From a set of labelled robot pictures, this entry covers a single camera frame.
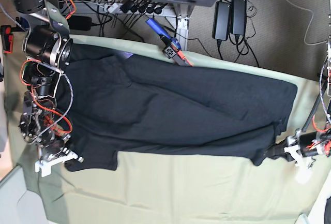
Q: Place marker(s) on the blue orange clamp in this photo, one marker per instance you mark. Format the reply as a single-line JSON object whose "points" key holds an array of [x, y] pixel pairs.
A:
{"points": [[172, 49], [7, 32]]}

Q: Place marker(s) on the black power brick left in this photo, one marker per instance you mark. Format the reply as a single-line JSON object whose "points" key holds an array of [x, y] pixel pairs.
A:
{"points": [[80, 23]]}

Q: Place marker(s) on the dark navy T-shirt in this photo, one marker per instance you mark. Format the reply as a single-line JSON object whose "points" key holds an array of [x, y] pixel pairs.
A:
{"points": [[121, 102]]}

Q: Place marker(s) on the white power strip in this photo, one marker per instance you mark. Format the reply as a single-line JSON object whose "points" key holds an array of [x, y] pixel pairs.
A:
{"points": [[130, 7]]}

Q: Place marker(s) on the aluminium frame post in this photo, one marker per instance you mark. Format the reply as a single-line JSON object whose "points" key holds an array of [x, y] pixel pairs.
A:
{"points": [[179, 20]]}

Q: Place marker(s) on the blue orange clamp left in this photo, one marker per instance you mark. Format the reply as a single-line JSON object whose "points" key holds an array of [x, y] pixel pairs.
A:
{"points": [[7, 32]]}

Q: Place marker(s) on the blue orange clamp centre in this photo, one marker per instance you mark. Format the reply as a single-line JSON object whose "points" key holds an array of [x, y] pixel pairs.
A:
{"points": [[172, 49]]}

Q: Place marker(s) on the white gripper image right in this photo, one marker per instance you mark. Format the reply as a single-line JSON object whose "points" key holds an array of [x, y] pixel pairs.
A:
{"points": [[295, 148]]}

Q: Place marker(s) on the black power adapter pair right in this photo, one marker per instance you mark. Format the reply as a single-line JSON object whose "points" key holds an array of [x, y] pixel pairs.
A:
{"points": [[238, 17]]}

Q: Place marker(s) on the grey plastic bin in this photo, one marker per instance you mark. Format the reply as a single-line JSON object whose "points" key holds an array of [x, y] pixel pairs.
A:
{"points": [[18, 204]]}

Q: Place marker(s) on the black power adapter pair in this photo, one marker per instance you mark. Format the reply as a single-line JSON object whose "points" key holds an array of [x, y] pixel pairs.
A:
{"points": [[238, 17], [221, 21]]}

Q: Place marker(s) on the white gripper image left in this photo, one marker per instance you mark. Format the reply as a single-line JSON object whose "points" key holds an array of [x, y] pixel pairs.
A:
{"points": [[52, 150]]}

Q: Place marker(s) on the black power adapter pair left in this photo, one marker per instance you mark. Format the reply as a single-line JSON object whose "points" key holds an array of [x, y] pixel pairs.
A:
{"points": [[221, 21]]}

